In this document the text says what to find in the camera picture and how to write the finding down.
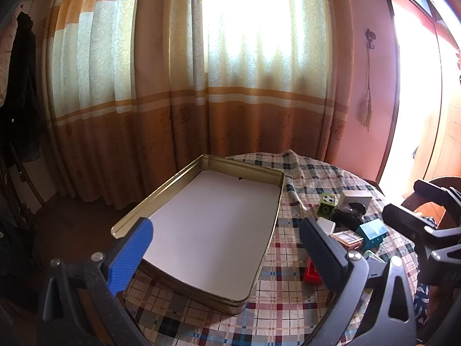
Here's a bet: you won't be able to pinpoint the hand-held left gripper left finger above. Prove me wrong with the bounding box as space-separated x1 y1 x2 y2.
38 217 155 346

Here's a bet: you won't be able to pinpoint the dark hanging clothes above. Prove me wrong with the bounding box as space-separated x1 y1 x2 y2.
0 11 46 163

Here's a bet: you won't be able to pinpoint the red block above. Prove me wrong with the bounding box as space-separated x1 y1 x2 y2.
303 257 325 285

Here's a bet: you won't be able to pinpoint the teal block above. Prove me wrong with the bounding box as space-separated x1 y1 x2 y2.
358 219 389 252

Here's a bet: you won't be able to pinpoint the white paper liner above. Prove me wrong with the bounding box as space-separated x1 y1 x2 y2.
142 169 282 301

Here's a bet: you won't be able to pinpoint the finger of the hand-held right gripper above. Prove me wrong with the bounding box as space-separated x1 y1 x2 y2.
413 178 461 224
382 204 461 260

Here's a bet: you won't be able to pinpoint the brown door frame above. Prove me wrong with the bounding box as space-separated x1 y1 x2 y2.
375 0 443 186

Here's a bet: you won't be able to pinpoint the curtain tieback tassel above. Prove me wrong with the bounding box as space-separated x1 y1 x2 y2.
356 48 373 130

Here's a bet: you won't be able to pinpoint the gold rectangular tin box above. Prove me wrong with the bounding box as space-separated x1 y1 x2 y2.
111 154 286 315

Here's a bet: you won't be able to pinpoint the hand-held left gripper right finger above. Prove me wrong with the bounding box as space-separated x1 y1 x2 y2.
299 217 420 346

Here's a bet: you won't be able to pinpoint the brown box with rubber band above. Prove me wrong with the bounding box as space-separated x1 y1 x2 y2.
328 231 364 251

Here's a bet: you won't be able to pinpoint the orange and cream curtain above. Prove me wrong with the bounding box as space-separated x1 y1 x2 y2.
39 0 355 211

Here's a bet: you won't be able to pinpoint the green soccer-print block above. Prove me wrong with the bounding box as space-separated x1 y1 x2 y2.
318 192 338 220

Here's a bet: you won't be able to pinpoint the small white box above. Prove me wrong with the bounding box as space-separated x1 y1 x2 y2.
316 217 336 236

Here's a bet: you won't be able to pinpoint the beige floral-patterned box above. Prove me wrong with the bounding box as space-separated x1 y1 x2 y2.
337 191 373 215

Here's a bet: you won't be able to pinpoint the blue feather-print cloth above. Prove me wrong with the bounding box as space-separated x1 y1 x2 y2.
412 283 433 327

